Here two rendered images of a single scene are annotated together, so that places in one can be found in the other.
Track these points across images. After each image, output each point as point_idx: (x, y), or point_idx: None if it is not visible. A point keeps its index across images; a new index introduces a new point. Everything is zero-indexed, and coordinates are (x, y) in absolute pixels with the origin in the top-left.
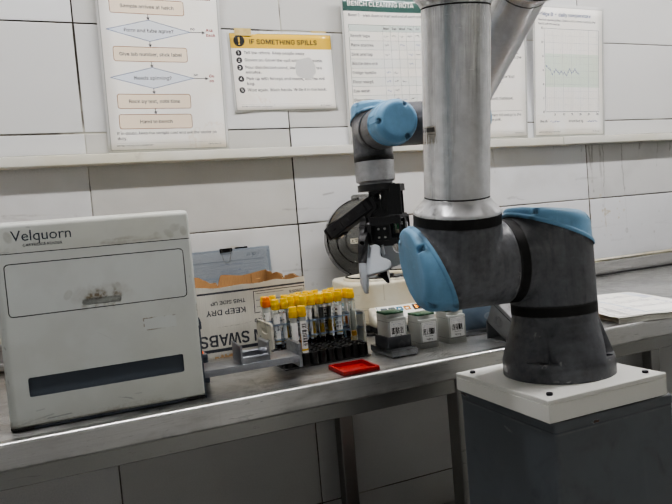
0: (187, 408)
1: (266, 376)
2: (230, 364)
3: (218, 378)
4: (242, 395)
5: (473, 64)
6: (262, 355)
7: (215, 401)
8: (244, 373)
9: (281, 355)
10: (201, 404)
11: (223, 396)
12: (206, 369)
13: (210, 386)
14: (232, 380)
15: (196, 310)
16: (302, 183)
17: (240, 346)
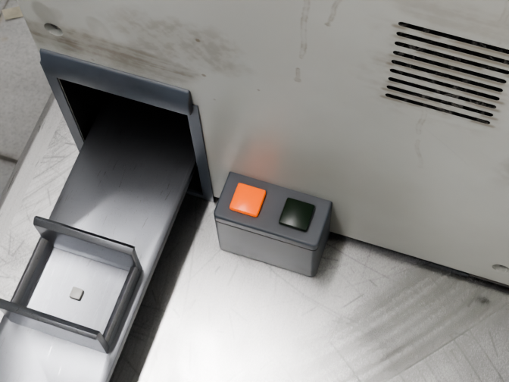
0: (51, 96)
1: (110, 380)
2: (83, 221)
3: (236, 285)
4: (9, 223)
5: None
6: (15, 292)
7: (32, 158)
8: (213, 364)
9: (20, 376)
10: (44, 127)
11: (51, 192)
12: (100, 154)
13: (174, 223)
14: (172, 294)
15: (29, 29)
16: None
17: (34, 218)
